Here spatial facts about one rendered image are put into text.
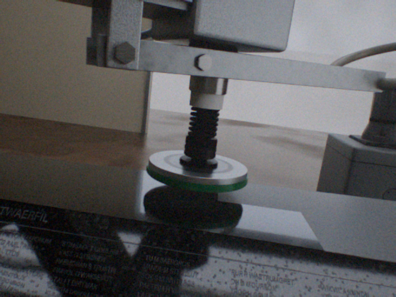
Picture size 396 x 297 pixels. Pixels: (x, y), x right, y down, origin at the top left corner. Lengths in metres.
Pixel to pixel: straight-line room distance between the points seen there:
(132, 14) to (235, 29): 0.17
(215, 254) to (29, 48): 5.97
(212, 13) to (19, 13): 5.96
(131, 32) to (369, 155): 1.24
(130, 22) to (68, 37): 5.50
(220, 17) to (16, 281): 0.51
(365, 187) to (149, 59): 1.23
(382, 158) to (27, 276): 1.38
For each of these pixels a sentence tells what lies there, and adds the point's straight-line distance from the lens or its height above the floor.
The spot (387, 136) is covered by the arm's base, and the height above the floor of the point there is 0.90.
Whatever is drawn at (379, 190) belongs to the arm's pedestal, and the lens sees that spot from 1.65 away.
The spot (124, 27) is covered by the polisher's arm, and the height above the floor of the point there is 1.12.
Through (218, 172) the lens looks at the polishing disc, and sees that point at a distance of 0.68.
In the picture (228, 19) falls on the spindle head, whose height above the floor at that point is 1.16.
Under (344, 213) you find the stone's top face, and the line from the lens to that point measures 0.78.
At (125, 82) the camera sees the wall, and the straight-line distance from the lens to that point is 5.70.
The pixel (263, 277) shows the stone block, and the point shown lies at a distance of 0.55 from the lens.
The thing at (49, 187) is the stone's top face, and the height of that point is 0.82.
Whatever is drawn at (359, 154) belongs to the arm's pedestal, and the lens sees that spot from 1.58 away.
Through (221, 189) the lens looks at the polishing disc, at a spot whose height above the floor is 0.86.
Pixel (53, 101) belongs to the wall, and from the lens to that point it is 6.19.
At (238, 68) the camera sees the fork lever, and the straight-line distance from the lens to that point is 0.67.
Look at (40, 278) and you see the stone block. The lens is 0.59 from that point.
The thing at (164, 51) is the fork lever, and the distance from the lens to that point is 0.60.
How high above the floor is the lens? 1.07
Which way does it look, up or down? 12 degrees down
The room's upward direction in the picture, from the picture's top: 7 degrees clockwise
